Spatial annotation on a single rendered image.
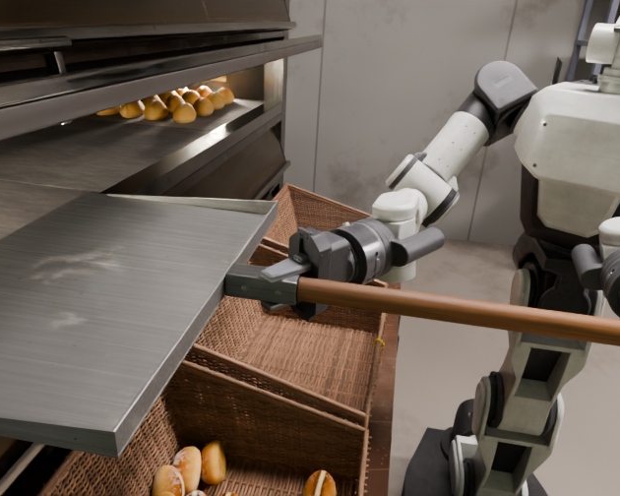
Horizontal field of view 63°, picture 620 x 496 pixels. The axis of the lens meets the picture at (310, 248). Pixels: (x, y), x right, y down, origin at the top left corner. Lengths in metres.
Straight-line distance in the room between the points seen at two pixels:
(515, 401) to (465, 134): 0.65
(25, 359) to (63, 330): 0.05
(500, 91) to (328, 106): 2.68
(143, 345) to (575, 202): 0.82
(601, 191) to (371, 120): 2.80
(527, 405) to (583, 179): 0.58
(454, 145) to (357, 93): 2.67
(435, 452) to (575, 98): 1.27
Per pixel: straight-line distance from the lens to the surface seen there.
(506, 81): 1.15
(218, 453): 1.18
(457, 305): 0.62
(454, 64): 3.72
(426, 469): 1.86
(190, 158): 1.25
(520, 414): 1.40
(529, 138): 1.07
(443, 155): 1.06
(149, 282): 0.68
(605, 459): 2.43
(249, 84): 2.12
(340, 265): 0.67
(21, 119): 0.53
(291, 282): 0.61
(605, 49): 1.09
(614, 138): 1.04
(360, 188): 3.86
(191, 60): 0.87
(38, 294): 0.69
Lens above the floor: 1.51
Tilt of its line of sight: 25 degrees down
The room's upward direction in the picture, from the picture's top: 4 degrees clockwise
